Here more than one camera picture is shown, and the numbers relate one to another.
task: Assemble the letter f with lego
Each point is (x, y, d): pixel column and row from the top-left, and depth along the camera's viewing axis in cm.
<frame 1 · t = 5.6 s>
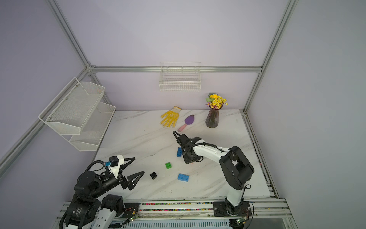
left hand: (137, 167, 65), fingers open
right hand: (192, 160, 90), fingers open
dark blue lego brick: (179, 152, 95), point 2 cm above the table
green lego brick: (168, 165, 90), point 2 cm above the table
black lego brick: (153, 175, 85), point 2 cm above the table
light blue lego brick: (183, 177, 86), on the table
yellow work glove: (170, 117, 117), on the table
purple pink trowel: (189, 120, 117), on the table
dark glass vase: (212, 119, 105), point 9 cm above the table
yellow flower bouquet: (215, 101, 93), point 26 cm above the table

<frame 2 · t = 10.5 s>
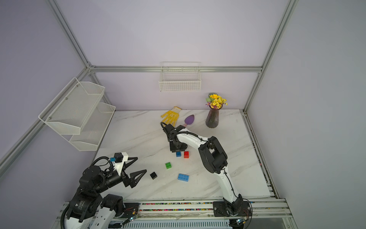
left hand: (140, 166, 67), fingers open
right hand: (178, 151, 95), fingers open
red lego brick: (186, 154, 92), point 4 cm above the table
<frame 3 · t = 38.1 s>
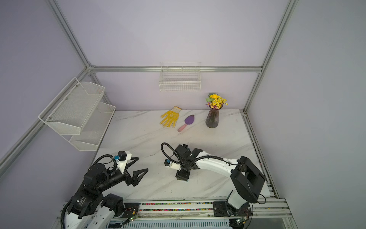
left hand: (141, 166, 68), fingers open
right hand: (181, 173, 83), fingers open
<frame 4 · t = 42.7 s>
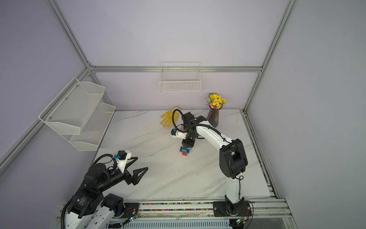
left hand: (140, 165, 69), fingers open
right hand: (188, 144, 89), fingers open
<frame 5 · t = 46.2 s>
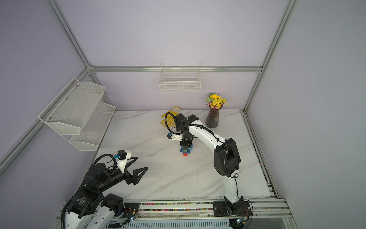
left hand: (140, 165, 69), fingers open
right hand: (188, 144, 88), fingers open
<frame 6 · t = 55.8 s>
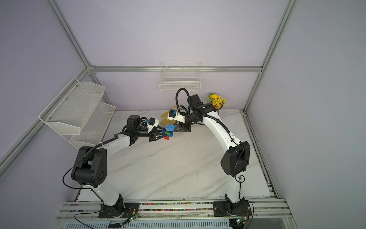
left hand: (165, 133, 84), fingers open
right hand: (177, 127, 81), fingers open
light blue lego brick: (170, 127, 79), point 26 cm above the table
